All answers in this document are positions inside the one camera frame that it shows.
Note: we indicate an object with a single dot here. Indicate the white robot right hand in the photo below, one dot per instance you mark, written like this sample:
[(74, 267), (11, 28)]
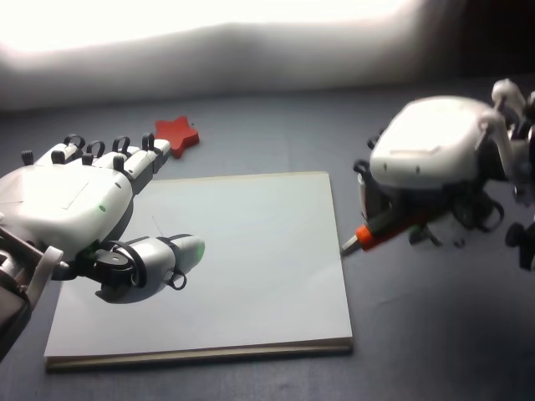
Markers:
[(430, 142)]

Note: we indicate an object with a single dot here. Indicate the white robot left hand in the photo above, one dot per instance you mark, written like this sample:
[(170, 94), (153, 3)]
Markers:
[(58, 196)]

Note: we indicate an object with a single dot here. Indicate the orange black utility knife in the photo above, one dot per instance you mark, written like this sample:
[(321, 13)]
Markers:
[(363, 236)]

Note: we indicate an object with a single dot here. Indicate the red star block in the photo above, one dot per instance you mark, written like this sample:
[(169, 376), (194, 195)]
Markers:
[(177, 133)]

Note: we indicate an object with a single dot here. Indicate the grey table cloth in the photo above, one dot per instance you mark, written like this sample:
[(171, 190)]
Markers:
[(271, 133)]

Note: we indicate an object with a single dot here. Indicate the white backdrop cloth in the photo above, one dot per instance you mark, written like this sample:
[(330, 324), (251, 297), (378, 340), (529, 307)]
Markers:
[(251, 62)]

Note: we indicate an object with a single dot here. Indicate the white paper pad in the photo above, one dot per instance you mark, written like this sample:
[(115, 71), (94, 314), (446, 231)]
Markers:
[(259, 259)]

